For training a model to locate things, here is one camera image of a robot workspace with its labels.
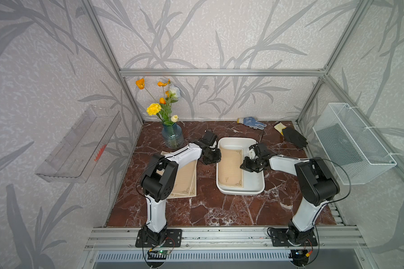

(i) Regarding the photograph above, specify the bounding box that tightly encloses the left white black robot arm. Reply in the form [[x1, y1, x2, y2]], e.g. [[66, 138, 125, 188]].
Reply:
[[140, 142, 221, 234]]

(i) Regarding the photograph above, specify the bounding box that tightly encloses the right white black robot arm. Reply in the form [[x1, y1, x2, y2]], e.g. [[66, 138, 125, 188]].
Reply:
[[240, 143, 340, 244]]

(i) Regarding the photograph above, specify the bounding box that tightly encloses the white storage box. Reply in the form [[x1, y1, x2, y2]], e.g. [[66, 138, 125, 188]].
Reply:
[[216, 137, 265, 196]]

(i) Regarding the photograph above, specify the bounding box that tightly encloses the blue dotted work glove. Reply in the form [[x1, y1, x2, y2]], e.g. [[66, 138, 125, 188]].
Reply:
[[237, 117, 267, 130]]

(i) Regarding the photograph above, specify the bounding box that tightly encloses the glass vase with flowers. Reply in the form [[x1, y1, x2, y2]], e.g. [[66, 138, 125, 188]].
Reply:
[[135, 78, 184, 149]]

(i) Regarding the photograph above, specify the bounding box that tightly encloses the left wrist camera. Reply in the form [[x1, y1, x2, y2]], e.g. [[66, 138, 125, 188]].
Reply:
[[199, 130, 218, 148]]

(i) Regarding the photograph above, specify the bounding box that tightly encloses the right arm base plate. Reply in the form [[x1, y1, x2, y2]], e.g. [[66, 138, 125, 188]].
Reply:
[[267, 227, 318, 247]]

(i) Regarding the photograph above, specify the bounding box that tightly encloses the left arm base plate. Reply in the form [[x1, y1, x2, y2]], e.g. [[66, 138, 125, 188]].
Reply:
[[135, 228, 182, 248]]

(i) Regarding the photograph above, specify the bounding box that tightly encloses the white wire mesh basket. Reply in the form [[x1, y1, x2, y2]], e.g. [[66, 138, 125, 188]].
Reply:
[[313, 103, 397, 185]]

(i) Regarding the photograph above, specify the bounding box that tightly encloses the clear plastic wall shelf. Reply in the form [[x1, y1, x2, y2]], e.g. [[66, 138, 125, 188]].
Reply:
[[35, 105, 122, 183]]

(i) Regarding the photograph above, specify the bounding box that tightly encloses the aluminium front rail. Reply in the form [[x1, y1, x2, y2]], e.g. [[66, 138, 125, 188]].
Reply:
[[84, 225, 368, 251]]

